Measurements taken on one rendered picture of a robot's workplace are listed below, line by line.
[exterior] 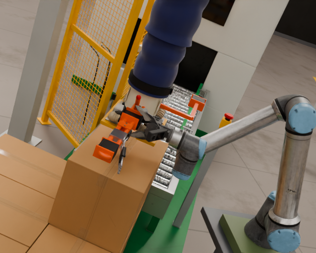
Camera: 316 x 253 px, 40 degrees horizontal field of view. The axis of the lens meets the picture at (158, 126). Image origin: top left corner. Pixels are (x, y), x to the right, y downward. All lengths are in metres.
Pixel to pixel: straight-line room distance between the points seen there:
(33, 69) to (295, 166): 2.25
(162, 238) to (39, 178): 1.20
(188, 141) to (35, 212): 0.92
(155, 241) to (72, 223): 1.20
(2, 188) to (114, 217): 0.66
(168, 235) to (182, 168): 1.54
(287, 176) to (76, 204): 1.02
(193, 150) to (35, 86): 1.93
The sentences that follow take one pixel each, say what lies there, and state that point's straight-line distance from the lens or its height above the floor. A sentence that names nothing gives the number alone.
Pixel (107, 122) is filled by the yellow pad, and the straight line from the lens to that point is 2.15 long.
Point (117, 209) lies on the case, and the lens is 2.17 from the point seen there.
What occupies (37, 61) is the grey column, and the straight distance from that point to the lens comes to 3.56.
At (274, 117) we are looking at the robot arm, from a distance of 2.08.
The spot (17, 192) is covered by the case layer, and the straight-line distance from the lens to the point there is 2.52.
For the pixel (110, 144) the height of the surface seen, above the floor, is 1.26.
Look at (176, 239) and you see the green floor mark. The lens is 3.51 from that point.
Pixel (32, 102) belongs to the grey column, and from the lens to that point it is 3.68.
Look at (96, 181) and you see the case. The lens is 2.13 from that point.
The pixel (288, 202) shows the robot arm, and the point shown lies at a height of 1.17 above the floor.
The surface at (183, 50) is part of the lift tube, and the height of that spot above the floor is 1.57.
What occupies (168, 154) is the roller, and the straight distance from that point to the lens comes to 3.36.
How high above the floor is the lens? 2.08
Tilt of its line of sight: 24 degrees down
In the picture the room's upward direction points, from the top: 22 degrees clockwise
